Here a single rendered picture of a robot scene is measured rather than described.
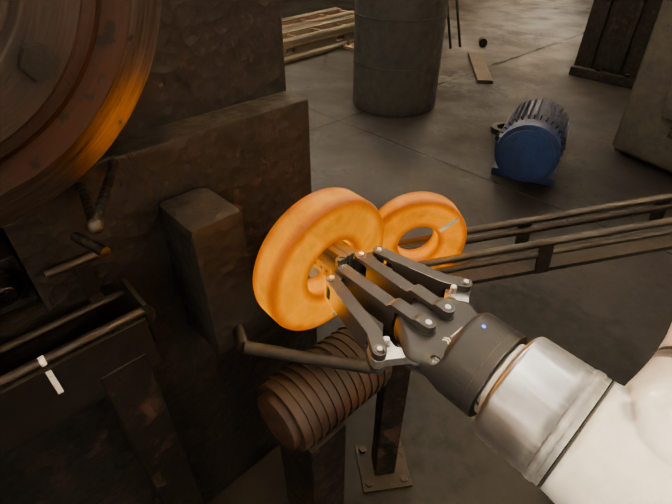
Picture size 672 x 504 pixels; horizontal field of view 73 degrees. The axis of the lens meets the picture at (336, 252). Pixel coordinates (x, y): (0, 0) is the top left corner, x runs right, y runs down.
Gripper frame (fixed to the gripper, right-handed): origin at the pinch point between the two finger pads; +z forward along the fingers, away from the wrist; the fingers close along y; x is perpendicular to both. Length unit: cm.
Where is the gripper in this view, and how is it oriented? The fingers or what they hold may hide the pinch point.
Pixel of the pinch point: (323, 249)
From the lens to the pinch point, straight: 45.3
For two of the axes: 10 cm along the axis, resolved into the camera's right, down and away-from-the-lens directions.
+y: 7.3, -4.1, 5.4
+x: 0.4, -7.7, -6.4
